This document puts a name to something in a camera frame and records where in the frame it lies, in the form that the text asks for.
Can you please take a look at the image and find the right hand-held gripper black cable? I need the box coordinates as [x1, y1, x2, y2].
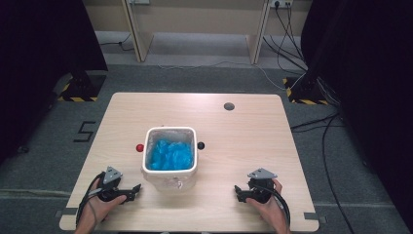
[267, 184, 292, 228]

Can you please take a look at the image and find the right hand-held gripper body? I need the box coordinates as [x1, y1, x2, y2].
[246, 168, 278, 205]

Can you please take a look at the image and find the person's left hand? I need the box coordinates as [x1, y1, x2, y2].
[79, 179, 128, 226]

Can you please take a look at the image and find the beige background desk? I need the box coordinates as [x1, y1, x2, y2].
[81, 0, 314, 65]

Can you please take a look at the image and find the black socket cable bundle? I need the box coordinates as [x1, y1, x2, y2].
[262, 1, 309, 73]

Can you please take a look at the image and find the person's right hand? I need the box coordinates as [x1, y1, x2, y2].
[245, 178, 288, 227]

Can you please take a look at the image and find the hand-held gripper black cable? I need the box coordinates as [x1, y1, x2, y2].
[267, 184, 292, 228]
[75, 172, 105, 229]

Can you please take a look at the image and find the black floor cable bundle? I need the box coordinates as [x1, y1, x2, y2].
[289, 111, 356, 234]

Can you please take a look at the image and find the thin black floor cable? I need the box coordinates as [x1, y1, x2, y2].
[98, 33, 135, 53]

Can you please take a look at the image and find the blue plastic wad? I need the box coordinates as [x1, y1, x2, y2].
[148, 138, 194, 171]

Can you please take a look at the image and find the white plastic trash bin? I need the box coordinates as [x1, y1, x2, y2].
[141, 126, 199, 193]

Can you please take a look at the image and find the black striped-edge stand base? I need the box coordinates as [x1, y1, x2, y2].
[56, 70, 108, 102]
[282, 75, 329, 106]

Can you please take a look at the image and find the left hand-held gripper black cable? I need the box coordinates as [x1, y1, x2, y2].
[75, 172, 105, 229]

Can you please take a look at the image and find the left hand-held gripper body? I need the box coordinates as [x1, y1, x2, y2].
[96, 166, 131, 203]

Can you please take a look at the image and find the black curtain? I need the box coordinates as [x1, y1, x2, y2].
[0, 0, 108, 165]
[300, 0, 413, 230]

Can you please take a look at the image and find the white bin rim frame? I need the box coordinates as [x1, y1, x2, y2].
[135, 126, 206, 174]

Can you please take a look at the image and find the grey tape strip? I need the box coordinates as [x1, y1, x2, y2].
[303, 212, 327, 225]
[54, 207, 79, 218]

